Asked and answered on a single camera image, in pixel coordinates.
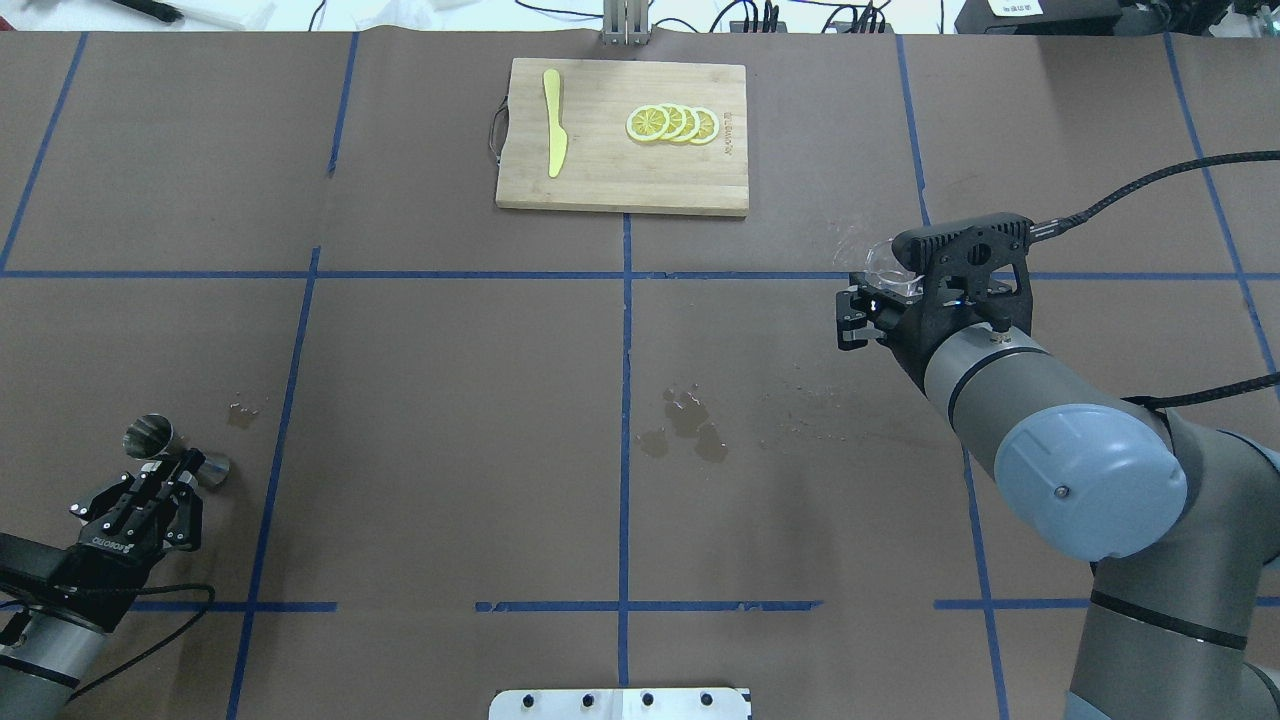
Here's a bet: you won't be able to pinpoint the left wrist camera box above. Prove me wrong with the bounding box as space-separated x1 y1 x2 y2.
1 533 67 602

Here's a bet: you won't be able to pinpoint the clear glass cup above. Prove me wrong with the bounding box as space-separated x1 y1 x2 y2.
864 240 923 299

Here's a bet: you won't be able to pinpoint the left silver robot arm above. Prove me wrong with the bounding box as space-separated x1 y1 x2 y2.
1 450 207 719

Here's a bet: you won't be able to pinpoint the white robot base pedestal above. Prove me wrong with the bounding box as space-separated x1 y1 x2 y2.
486 687 754 719

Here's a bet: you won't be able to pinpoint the black desktop box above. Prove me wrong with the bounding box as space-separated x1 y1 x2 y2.
954 1 1123 36

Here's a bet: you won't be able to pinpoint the aluminium frame post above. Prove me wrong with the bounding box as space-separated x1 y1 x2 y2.
600 0 652 46

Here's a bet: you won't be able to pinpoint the black rod tool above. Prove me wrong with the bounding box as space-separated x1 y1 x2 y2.
111 0 186 24

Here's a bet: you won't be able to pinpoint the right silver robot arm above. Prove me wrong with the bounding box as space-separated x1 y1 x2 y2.
836 272 1277 719

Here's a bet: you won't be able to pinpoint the yellow plastic knife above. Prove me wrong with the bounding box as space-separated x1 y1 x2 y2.
541 68 570 179

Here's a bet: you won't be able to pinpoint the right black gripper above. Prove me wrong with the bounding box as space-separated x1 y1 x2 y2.
836 272 946 375

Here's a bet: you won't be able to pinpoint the wooden cutting board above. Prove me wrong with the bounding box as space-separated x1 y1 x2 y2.
495 56 750 218

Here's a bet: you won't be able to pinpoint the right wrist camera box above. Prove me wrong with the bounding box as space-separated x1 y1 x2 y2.
892 211 1034 338

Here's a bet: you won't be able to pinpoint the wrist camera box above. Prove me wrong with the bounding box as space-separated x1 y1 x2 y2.
892 211 1034 338
1 533 67 602

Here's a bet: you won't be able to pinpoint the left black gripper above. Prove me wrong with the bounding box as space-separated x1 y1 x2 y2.
52 457 204 616

